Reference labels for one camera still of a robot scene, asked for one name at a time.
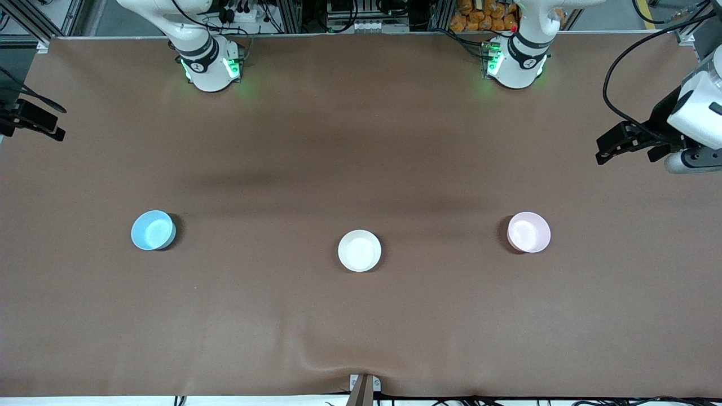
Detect pink bowl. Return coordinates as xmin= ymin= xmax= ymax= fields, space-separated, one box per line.
xmin=507 ymin=212 xmax=552 ymax=253

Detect power strip with black plugs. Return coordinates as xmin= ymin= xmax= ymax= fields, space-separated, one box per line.
xmin=217 ymin=0 xmax=266 ymax=23

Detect bag of orange items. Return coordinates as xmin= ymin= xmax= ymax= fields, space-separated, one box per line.
xmin=450 ymin=0 xmax=520 ymax=33

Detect brown camera post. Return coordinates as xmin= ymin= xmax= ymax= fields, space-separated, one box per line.
xmin=345 ymin=377 xmax=376 ymax=406

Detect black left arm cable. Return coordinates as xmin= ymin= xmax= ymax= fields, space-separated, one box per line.
xmin=601 ymin=11 xmax=722 ymax=148

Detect aluminium frame profile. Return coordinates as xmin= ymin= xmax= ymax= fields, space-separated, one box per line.
xmin=674 ymin=0 xmax=722 ymax=63
xmin=0 ymin=0 xmax=85 ymax=46

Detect white bowl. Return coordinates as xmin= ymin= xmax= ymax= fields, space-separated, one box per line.
xmin=338 ymin=230 xmax=382 ymax=272

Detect white power strip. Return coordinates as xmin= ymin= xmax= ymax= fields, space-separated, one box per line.
xmin=326 ymin=20 xmax=395 ymax=33

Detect brown table mat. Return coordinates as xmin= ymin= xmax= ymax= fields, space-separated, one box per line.
xmin=0 ymin=34 xmax=722 ymax=398

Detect light blue bowl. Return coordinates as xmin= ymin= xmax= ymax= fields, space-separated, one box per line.
xmin=131 ymin=210 xmax=177 ymax=251

